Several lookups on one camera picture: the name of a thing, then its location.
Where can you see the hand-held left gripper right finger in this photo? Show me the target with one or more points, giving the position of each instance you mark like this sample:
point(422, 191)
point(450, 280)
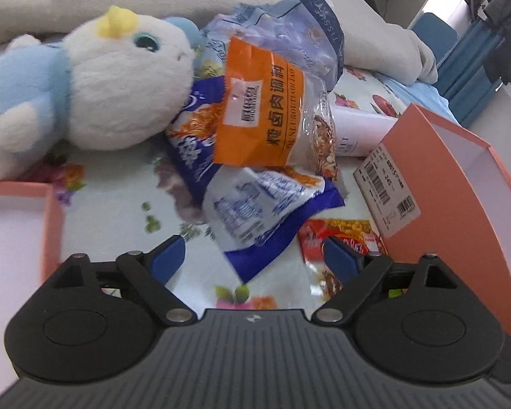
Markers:
point(341, 259)

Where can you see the blue chair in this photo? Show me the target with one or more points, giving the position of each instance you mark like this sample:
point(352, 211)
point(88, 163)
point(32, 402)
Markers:
point(434, 34)

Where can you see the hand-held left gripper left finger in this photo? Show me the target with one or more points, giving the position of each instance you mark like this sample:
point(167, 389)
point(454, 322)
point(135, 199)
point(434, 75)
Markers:
point(168, 258)

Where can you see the white and blue plush toy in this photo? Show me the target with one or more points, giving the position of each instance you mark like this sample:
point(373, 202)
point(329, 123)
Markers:
point(119, 81)

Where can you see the orange seasoning packet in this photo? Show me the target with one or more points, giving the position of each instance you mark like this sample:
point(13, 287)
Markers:
point(255, 110)

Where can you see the blue and white snack packet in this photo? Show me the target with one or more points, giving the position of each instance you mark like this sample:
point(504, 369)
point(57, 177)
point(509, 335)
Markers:
point(247, 217)

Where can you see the white tube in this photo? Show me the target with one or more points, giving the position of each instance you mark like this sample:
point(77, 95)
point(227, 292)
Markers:
point(362, 130)

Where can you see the red snack packet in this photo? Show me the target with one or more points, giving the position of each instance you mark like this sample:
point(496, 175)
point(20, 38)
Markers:
point(323, 232)

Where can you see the floral printed bedsheet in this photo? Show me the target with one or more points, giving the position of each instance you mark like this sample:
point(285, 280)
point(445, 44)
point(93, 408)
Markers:
point(110, 204)

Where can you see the blue curtain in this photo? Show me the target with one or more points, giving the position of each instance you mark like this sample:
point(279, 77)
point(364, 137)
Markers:
point(468, 72)

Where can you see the blue tissue pack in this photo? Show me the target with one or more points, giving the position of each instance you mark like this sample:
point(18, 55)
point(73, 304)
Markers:
point(289, 34)

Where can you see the pink box with barcode label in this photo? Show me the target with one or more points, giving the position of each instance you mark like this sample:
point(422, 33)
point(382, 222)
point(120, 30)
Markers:
point(451, 204)

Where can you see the pink box lid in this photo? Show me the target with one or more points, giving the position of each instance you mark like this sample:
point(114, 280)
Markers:
point(8, 238)

